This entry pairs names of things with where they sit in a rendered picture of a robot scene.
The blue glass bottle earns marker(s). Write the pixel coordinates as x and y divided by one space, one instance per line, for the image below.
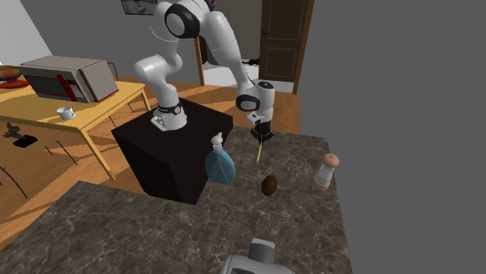
220 167

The white cup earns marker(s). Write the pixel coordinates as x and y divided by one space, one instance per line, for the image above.
65 112

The black robot stand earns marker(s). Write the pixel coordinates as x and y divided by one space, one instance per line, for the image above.
171 155

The dark plant on black base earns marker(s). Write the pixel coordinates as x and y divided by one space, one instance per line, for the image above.
19 136

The yellow wooden table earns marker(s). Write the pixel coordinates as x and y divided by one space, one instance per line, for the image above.
106 102

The wall picture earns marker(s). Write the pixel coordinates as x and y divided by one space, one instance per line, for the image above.
138 5

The yellow pencil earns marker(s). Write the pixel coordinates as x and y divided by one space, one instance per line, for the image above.
259 152

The brown wooden door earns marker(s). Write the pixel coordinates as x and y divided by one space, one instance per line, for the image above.
281 38

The grey and red microwave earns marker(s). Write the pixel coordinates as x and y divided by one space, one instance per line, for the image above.
68 77

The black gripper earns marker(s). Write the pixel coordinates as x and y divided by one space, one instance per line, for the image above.
262 131

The brown egg-shaped object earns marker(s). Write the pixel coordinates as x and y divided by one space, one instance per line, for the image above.
269 185

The pepper mill with wooden ends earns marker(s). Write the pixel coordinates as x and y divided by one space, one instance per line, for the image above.
325 172

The grey appliance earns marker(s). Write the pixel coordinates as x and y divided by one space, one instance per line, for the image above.
254 262

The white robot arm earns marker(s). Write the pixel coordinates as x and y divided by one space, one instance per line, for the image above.
224 45

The brown bowl on red plate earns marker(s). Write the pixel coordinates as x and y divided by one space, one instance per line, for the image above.
9 76

